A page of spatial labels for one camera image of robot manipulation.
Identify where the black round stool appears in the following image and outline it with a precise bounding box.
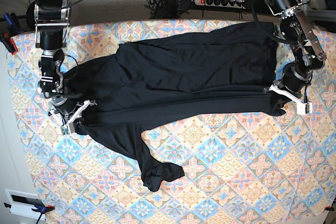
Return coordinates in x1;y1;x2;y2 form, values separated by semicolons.
25;1;36;30

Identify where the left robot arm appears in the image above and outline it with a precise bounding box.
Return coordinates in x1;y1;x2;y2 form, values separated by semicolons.
264;0;327;115

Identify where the white floor outlet box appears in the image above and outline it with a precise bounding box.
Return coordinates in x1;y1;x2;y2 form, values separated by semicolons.
5;189;43;220

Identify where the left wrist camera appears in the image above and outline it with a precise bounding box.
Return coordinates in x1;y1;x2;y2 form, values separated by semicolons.
296;101;313;115

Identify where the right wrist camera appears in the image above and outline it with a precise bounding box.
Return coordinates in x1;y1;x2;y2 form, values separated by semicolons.
61;123;75;135

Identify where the red clamp lower right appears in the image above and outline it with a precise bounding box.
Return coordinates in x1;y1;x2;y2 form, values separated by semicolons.
324;206;335;211

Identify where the patterned tablecloth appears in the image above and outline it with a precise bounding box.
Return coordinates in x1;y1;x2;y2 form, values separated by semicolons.
6;30;335;223

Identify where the black t-shirt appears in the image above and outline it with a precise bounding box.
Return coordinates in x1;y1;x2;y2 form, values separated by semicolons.
65;22;284;192

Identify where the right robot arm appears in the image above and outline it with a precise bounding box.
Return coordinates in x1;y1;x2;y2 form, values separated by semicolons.
34;0;93;135

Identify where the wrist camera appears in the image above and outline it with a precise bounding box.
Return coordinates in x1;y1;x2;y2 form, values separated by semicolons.
296;101;313;115
61;123;75;135

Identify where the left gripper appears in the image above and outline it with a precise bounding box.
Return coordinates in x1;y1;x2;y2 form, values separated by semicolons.
271;62;312;113

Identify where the blue clamp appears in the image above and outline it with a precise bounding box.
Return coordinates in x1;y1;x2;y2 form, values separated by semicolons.
3;13;22;34
4;203;55;223

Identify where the blue clamp lower left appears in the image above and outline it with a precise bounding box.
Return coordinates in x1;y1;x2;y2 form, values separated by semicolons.
4;203;55;223

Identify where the red black clamp left edge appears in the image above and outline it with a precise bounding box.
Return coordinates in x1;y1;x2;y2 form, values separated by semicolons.
0;33;18;55

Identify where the white power strip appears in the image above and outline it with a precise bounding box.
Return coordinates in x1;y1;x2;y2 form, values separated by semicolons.
194;0;245;9

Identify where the blue clamp upper left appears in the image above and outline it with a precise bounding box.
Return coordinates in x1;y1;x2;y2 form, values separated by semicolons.
3;13;22;34

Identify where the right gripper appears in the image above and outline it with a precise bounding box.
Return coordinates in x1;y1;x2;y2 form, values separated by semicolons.
48;97;97;134

